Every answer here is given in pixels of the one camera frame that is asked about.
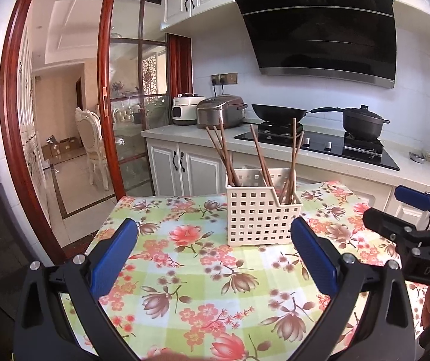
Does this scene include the white kitchen base cabinets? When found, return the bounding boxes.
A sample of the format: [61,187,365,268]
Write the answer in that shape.
[142,122,430,221]

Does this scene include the red wooden door frame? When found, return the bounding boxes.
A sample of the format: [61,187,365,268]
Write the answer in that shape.
[0,0,163,264]

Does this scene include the red wooden sliding glass door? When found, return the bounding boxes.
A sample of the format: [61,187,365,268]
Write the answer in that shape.
[98,0,170,200]

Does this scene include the white pressure cooker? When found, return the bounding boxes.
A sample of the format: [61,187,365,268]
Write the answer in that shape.
[172,93,205,126]

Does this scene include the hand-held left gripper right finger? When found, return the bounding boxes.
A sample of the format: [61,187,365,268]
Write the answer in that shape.
[286,216,418,361]

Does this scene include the gold wall socket with plugs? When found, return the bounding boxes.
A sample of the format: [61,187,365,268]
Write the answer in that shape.
[211,73,238,85]

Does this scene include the set of wooden chopsticks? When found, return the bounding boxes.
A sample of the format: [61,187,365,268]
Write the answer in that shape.
[205,117,305,204]

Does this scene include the white plastic utensil basket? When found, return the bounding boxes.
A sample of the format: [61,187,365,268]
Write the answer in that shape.
[225,168,303,247]

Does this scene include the black range hood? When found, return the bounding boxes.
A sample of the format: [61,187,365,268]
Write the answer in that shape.
[232,0,395,90]

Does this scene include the red wooden door panel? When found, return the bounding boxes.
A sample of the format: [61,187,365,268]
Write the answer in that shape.
[166,33,193,98]

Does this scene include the white lattice screen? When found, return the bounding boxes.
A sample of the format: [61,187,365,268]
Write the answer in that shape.
[142,57,160,94]

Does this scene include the person's left hand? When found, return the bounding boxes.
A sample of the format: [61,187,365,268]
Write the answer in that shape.
[140,348,200,361]

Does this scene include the black lidded pot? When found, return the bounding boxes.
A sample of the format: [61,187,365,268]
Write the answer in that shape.
[342,105,390,140]

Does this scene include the white ornate dining chair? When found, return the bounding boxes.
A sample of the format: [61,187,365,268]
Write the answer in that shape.
[75,107,109,190]

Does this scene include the silver rice cooker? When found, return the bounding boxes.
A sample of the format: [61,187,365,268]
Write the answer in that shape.
[196,95,249,129]

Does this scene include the black glass gas hob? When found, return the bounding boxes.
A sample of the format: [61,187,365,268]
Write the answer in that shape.
[234,122,400,171]

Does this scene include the floral tablecloth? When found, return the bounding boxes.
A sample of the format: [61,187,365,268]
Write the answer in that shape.
[59,180,430,361]

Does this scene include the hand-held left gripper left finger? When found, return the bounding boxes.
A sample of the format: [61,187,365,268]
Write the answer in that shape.
[14,217,140,361]

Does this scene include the white hallway cabinet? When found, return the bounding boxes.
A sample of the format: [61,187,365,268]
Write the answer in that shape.
[19,26,48,211]

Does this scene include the black wok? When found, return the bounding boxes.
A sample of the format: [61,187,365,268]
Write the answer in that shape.
[251,104,345,123]

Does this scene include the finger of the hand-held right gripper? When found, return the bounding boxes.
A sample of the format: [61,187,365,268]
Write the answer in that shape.
[362,208,430,249]
[394,185,430,219]

